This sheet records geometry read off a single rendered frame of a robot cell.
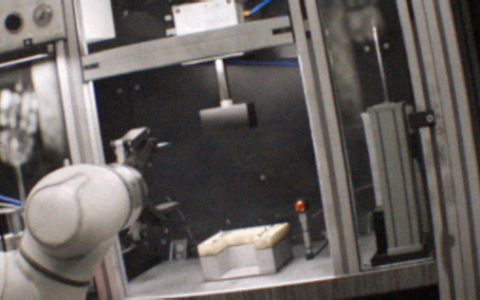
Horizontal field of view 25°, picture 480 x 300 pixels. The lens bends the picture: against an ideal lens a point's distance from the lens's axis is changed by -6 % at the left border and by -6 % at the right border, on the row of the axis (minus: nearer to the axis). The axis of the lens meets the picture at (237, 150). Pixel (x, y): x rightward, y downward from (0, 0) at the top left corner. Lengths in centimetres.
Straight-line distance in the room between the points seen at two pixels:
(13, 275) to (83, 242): 12
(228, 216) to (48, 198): 107
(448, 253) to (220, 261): 43
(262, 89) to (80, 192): 104
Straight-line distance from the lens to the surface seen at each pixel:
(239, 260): 207
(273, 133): 228
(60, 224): 127
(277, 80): 227
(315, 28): 181
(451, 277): 183
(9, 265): 136
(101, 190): 132
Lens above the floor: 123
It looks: 3 degrees down
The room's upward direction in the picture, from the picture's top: 10 degrees counter-clockwise
